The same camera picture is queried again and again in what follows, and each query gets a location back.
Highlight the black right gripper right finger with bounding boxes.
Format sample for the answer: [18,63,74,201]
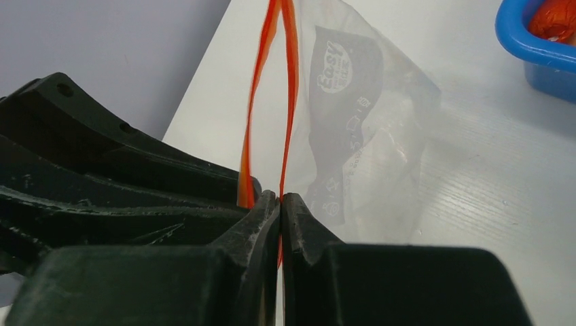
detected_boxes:
[281,194,532,325]

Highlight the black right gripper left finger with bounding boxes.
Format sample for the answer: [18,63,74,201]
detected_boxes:
[4,191,280,325]

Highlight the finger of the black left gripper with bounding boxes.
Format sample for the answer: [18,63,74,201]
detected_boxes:
[1,73,247,274]

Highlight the clear zip top bag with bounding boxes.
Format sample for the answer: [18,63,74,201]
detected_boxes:
[237,1,441,244]

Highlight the blue plastic bin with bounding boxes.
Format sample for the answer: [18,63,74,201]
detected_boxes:
[495,0,575,103]

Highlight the red toy chili pepper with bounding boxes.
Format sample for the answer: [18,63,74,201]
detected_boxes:
[528,0,575,46]

